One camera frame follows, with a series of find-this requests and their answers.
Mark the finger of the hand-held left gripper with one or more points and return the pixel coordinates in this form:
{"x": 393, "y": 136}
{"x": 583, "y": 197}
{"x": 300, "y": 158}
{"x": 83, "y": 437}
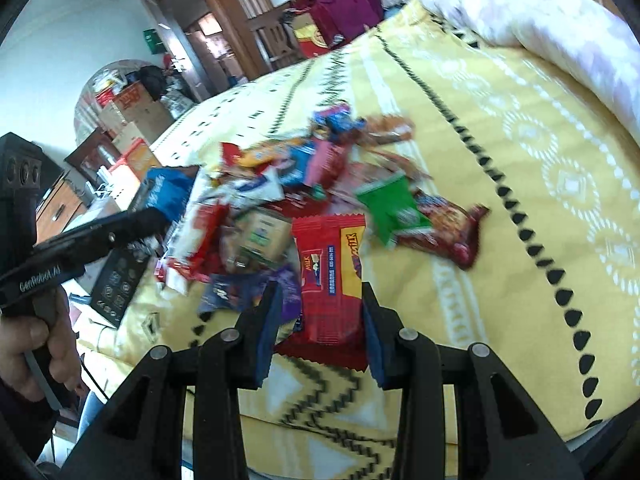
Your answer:
{"x": 115, "y": 232}

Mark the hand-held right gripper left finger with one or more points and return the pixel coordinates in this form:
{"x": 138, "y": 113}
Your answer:
{"x": 267, "y": 330}

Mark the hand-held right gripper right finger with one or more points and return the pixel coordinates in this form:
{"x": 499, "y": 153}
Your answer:
{"x": 374, "y": 340}

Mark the blue snack packet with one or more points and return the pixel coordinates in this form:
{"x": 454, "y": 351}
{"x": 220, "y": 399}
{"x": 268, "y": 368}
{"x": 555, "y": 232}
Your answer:
{"x": 167, "y": 192}

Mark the red packet with yellow label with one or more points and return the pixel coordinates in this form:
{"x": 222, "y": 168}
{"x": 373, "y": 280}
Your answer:
{"x": 325, "y": 280}

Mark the pile of snack packets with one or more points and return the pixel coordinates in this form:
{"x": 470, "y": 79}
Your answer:
{"x": 400, "y": 210}

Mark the person's left forearm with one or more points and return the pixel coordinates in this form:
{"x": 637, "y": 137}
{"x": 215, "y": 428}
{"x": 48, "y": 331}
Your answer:
{"x": 20, "y": 420}

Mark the person's left hand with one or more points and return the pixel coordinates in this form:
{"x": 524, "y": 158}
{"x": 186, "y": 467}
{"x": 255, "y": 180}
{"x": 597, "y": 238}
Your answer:
{"x": 55, "y": 345}

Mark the wooden chest of drawers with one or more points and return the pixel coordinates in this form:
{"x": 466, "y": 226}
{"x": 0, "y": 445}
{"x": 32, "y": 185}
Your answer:
{"x": 60, "y": 210}

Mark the black box with icons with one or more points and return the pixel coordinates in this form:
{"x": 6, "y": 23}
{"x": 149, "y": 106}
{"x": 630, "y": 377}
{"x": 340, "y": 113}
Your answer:
{"x": 117, "y": 285}

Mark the large cardboard box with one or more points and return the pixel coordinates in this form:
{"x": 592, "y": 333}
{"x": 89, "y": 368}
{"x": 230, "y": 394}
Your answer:
{"x": 137, "y": 157}

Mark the cardboard box with red print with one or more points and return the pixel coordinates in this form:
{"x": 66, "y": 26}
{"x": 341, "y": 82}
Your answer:
{"x": 140, "y": 110}

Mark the black bag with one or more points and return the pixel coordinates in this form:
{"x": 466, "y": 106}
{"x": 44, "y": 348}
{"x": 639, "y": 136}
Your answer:
{"x": 152, "y": 82}

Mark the yellow patterned bedsheet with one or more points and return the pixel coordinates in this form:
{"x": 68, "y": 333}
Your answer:
{"x": 500, "y": 160}

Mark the carved wooden chair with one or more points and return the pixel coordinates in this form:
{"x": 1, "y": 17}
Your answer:
{"x": 277, "y": 40}

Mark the brown wooden wardrobe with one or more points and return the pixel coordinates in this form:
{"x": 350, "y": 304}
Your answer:
{"x": 240, "y": 5}

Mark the pale floral quilt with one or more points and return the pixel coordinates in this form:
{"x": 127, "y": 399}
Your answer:
{"x": 525, "y": 10}

